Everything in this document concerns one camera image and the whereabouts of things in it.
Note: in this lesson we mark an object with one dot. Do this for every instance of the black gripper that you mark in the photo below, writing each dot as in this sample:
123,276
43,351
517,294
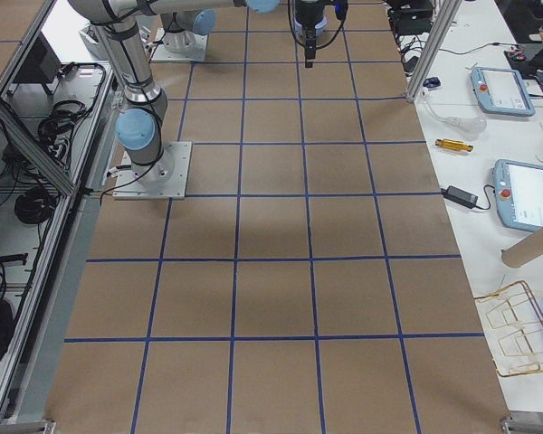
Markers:
310,18

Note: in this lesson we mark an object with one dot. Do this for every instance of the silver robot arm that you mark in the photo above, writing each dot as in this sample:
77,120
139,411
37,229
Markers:
200,22
139,127

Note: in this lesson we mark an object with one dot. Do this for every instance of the gold metal tool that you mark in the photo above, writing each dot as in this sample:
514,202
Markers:
454,145

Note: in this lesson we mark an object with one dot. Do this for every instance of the clear light bulb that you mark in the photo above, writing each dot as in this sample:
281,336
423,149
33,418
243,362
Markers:
474,126

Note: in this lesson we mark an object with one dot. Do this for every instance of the far teach pendant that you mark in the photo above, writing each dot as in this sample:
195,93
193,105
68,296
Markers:
501,92

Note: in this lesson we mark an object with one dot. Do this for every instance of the teach pendant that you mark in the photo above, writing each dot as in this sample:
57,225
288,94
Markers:
519,194
501,92

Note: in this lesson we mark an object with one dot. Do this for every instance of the black power adapter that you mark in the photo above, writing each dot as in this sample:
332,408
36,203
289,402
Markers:
459,196

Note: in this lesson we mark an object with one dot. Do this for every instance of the near teach pendant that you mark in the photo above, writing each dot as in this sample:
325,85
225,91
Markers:
519,194

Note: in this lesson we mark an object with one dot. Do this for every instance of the cardboard tube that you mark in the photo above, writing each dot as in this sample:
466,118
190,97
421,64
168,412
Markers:
524,251

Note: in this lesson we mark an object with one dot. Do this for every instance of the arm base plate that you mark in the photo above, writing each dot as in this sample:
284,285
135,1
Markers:
179,47
167,178

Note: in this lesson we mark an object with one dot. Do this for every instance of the aluminium frame post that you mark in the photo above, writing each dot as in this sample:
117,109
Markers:
438,32

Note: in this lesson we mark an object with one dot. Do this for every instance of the gold wire rack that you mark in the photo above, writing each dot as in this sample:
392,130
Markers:
512,320

